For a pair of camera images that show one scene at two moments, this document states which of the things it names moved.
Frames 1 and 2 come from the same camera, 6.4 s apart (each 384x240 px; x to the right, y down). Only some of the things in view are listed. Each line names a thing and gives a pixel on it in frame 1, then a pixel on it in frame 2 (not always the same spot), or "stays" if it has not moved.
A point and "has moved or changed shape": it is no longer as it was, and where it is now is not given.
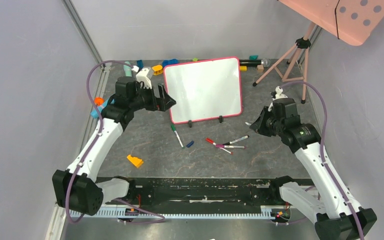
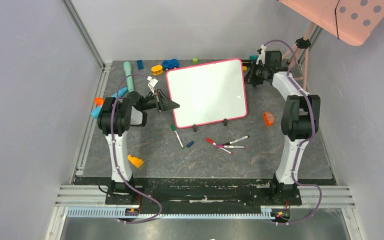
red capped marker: [210, 141] stays
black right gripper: [262, 121] to [254, 73]
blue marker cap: [189, 145] stays
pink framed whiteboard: [203, 89] has moved or changed shape
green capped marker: [173, 128] stays
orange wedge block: [135, 161] stays
